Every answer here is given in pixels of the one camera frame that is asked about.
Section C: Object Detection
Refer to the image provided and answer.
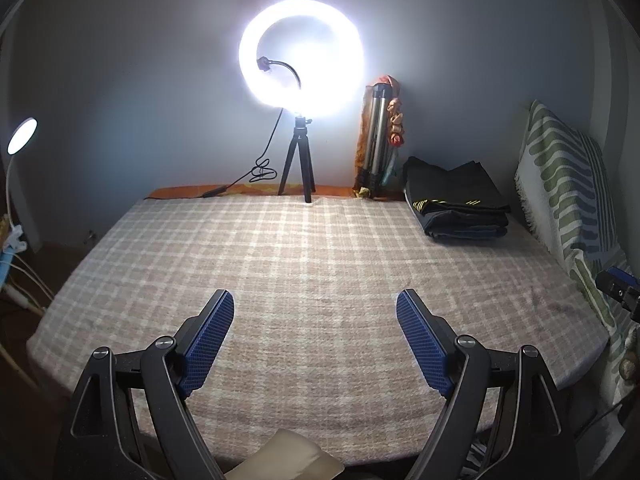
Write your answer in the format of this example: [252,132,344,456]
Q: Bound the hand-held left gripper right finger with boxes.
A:
[396,289,581,480]

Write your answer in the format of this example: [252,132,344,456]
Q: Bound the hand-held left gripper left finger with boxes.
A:
[52,289,235,480]

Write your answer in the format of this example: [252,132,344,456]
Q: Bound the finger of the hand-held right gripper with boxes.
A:
[595,267,633,307]

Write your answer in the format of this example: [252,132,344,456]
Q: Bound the black pants with yellow print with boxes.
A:
[403,156,512,215]

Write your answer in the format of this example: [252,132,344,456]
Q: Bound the folded dark grey pants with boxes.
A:
[420,209,510,233]

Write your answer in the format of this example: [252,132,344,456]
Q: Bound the green striped white blanket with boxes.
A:
[515,99,640,411]

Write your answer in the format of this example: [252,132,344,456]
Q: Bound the folded blue jeans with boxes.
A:
[429,226,509,245]

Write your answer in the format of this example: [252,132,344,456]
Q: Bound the plaid bed cover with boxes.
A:
[26,194,612,466]

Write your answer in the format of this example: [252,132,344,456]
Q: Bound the striped grey clothing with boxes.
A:
[462,437,503,480]

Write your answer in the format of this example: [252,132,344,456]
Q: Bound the beige cloth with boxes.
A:
[222,429,346,480]

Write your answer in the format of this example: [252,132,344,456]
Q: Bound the small black tripod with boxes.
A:
[278,114,317,204]

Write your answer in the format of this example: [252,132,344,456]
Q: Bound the folded silver tripod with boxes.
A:
[353,74,407,200]
[361,84,396,197]

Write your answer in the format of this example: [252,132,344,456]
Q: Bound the white gooseneck clip lamp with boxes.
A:
[4,117,39,252]

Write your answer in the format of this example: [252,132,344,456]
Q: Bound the black gooseneck phone holder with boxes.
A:
[257,56,304,91]

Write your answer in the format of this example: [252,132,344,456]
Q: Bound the black ring light cable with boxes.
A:
[192,109,284,200]

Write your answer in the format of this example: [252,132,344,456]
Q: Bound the white cable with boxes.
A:
[0,255,53,318]

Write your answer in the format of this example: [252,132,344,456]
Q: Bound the white ring light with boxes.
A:
[238,0,366,122]

